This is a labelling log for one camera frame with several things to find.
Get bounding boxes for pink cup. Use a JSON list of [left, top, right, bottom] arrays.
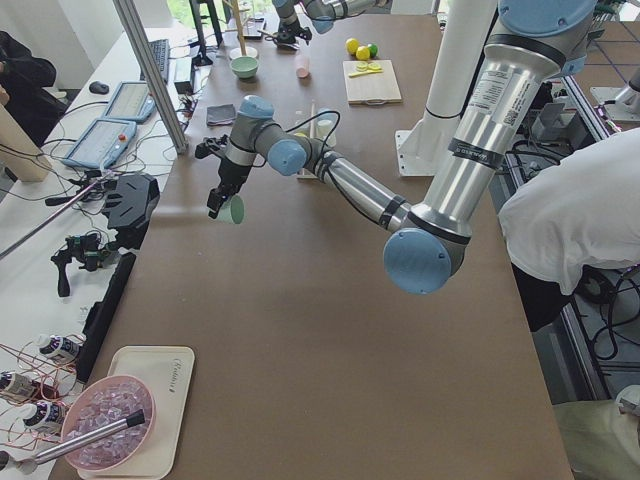
[[295, 54, 310, 79]]

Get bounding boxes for yellow lemon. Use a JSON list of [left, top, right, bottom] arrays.
[[355, 45, 371, 61], [345, 38, 360, 55]]

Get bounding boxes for blue teach pendant near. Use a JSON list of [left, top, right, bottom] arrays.
[[61, 118, 137, 170]]

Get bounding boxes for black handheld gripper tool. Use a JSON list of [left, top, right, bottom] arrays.
[[50, 230, 120, 297]]

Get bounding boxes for cream tray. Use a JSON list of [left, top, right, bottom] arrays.
[[83, 346, 195, 479]]

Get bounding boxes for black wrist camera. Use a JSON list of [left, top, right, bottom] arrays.
[[194, 134, 229, 159]]

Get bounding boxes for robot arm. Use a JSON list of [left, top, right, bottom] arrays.
[[207, 1, 595, 294], [270, 0, 391, 49]]

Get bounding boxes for yellow plastic knife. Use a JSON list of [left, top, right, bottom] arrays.
[[348, 69, 383, 78]]

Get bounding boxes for light blue cup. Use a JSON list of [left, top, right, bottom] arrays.
[[317, 108, 335, 121]]

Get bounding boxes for white cup front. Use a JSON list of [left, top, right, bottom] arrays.
[[316, 118, 336, 148]]

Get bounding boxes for green bowl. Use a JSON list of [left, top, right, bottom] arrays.
[[230, 56, 259, 79]]

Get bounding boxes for black keyboard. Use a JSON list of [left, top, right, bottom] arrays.
[[148, 39, 171, 83]]

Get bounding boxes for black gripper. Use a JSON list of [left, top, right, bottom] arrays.
[[274, 22, 313, 50], [207, 156, 251, 217]]

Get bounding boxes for black perforated device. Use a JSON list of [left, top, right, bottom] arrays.
[[102, 173, 160, 251]]

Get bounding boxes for aluminium frame post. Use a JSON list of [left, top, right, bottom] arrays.
[[113, 0, 188, 155]]

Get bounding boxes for lemon slices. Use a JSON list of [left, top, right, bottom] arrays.
[[356, 62, 382, 72]]

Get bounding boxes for blue teach pendant far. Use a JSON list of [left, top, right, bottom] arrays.
[[104, 81, 156, 123]]

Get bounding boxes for white wire cup rack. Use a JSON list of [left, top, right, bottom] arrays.
[[304, 100, 339, 153]]

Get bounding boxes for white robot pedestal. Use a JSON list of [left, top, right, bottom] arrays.
[[395, 1, 497, 177]]

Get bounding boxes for pink bowl of ice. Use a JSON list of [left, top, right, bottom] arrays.
[[61, 375, 155, 472]]

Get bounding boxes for light green cup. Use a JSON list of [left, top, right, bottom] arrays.
[[217, 195, 245, 225]]

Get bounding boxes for person in white shirt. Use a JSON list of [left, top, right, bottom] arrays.
[[498, 129, 639, 332]]

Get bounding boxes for grey cloth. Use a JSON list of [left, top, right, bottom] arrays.
[[206, 104, 236, 127]]

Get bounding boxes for person in black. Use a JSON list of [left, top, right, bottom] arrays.
[[1, 31, 65, 146]]

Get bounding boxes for black mouse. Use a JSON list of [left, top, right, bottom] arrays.
[[89, 81, 110, 95]]

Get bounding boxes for blue teach pendant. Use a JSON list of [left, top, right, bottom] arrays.
[[61, 118, 137, 170], [104, 81, 156, 123]]

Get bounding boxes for wooden cutting board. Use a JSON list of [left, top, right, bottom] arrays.
[[342, 60, 402, 105]]

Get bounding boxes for wooden mug tree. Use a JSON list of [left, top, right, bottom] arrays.
[[223, 0, 259, 59]]

